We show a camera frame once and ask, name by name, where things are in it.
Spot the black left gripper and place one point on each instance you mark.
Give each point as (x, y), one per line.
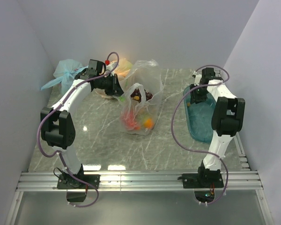
(116, 89)

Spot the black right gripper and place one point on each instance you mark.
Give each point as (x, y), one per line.
(193, 97)

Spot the clear lemon-print plastic bag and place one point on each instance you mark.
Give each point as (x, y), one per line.
(143, 92)

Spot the red fake pepper bunch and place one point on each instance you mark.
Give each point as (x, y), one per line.
(129, 121)

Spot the orange green fake mango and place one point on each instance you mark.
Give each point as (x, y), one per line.
(148, 123)

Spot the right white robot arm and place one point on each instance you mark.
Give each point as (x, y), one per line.
(226, 121)

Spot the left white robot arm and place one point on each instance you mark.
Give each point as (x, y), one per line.
(56, 132)

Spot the orange tied plastic bag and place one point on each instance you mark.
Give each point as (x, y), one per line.
(123, 68)

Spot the blue tied plastic bag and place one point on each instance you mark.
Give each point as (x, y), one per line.
(64, 75)

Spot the teal plastic tray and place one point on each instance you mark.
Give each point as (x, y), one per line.
(199, 118)

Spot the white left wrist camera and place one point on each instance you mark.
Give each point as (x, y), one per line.
(110, 69)

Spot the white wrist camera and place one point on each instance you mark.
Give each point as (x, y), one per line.
(197, 76)
(110, 69)

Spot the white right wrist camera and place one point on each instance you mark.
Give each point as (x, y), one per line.
(197, 76)

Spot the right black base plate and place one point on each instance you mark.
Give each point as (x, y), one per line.
(194, 181)

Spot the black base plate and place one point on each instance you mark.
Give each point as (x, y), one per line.
(67, 182)
(194, 181)

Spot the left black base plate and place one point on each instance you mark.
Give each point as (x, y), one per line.
(67, 182)

